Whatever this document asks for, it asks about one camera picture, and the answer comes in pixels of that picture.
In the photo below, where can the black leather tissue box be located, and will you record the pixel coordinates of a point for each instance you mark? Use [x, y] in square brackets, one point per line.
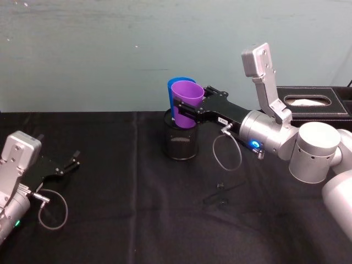
[310, 112]

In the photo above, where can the small black clip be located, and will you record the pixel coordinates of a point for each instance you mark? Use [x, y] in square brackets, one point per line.
[223, 202]
[220, 186]

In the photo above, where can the black mesh pen holder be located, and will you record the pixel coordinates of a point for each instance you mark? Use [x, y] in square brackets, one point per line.
[181, 145]

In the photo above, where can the purple plastic cup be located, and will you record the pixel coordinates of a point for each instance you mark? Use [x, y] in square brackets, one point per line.
[187, 94]

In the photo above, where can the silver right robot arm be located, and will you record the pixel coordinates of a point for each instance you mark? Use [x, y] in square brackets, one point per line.
[313, 154]

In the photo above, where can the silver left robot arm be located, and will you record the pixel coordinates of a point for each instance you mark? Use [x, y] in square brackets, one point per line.
[13, 165]

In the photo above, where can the black table cloth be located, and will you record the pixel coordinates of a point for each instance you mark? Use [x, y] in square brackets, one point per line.
[137, 220]

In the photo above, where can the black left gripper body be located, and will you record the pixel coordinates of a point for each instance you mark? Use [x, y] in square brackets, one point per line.
[45, 171]

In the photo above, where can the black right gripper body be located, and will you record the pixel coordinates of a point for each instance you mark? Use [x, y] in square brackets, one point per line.
[220, 110]

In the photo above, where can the blue plastic cup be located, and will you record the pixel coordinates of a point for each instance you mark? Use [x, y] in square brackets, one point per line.
[169, 92]

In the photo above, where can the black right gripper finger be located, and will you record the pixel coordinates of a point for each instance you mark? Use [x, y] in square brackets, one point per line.
[189, 111]
[215, 91]

